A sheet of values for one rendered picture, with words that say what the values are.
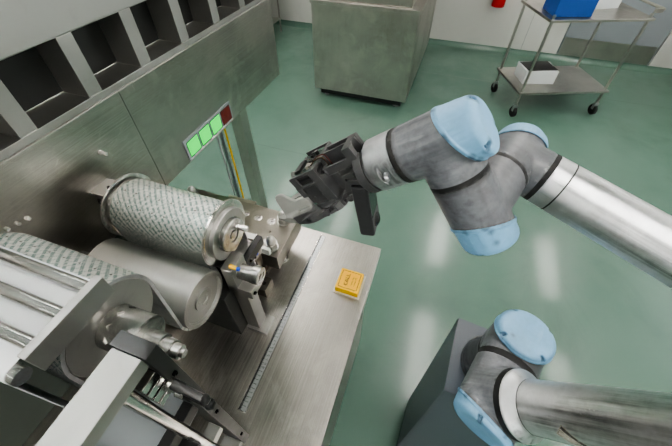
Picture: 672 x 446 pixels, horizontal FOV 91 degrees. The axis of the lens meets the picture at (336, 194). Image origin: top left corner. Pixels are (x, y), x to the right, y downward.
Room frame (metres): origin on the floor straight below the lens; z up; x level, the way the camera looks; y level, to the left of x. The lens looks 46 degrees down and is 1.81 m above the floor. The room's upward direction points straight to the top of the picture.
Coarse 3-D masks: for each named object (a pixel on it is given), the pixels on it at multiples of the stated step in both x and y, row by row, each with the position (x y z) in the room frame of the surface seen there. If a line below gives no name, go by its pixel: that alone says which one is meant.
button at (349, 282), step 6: (342, 270) 0.54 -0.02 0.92; (348, 270) 0.54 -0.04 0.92; (342, 276) 0.52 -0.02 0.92; (348, 276) 0.52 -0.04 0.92; (354, 276) 0.52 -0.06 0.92; (360, 276) 0.52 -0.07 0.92; (342, 282) 0.50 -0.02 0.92; (348, 282) 0.50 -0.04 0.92; (354, 282) 0.50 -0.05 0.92; (360, 282) 0.50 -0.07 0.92; (336, 288) 0.49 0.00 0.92; (342, 288) 0.48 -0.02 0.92; (348, 288) 0.48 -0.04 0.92; (354, 288) 0.48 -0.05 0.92; (348, 294) 0.47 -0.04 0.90; (354, 294) 0.47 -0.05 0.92
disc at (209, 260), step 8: (232, 200) 0.48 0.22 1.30; (216, 208) 0.44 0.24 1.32; (224, 208) 0.45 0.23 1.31; (240, 208) 0.50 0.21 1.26; (216, 216) 0.43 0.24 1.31; (208, 224) 0.41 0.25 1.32; (208, 232) 0.40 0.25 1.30; (208, 240) 0.39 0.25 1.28; (208, 248) 0.38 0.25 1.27; (208, 256) 0.38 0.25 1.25; (208, 264) 0.37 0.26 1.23; (216, 264) 0.38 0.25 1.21
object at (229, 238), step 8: (232, 216) 0.46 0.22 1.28; (224, 224) 0.43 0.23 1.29; (232, 224) 0.43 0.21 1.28; (224, 232) 0.41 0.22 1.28; (232, 232) 0.43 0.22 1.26; (240, 232) 0.45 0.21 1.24; (224, 240) 0.40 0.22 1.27; (232, 240) 0.43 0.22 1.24; (224, 248) 0.40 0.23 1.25; (232, 248) 0.41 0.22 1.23
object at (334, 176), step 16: (336, 144) 0.38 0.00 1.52; (352, 144) 0.36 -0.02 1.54; (304, 160) 0.39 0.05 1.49; (320, 160) 0.36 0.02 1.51; (336, 160) 0.37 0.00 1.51; (352, 160) 0.34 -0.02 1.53; (304, 176) 0.35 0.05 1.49; (320, 176) 0.34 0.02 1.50; (336, 176) 0.35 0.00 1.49; (352, 176) 0.35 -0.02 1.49; (304, 192) 0.35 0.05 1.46; (320, 192) 0.35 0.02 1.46; (336, 192) 0.34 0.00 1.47; (336, 208) 0.33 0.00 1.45
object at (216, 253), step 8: (232, 208) 0.46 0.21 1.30; (224, 216) 0.43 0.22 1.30; (240, 216) 0.48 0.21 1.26; (216, 224) 0.41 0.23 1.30; (216, 232) 0.40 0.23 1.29; (216, 240) 0.40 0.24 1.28; (240, 240) 0.45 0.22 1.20; (216, 248) 0.39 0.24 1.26; (216, 256) 0.38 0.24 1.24; (224, 256) 0.40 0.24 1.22
